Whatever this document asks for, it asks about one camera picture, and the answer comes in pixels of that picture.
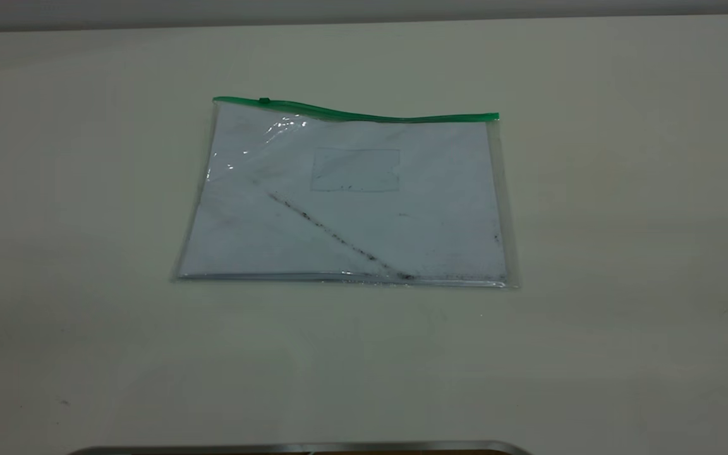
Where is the transparent bag with green zip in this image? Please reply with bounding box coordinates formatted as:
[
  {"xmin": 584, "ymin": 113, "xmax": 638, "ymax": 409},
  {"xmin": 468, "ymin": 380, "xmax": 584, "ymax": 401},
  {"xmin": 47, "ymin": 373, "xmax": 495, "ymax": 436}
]
[{"xmin": 171, "ymin": 96, "xmax": 519, "ymax": 290}]

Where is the silver metal rim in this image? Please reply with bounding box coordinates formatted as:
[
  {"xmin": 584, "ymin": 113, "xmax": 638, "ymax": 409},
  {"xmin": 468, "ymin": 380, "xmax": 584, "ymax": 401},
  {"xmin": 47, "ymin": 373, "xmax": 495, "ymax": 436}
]
[{"xmin": 67, "ymin": 440, "xmax": 532, "ymax": 455}]

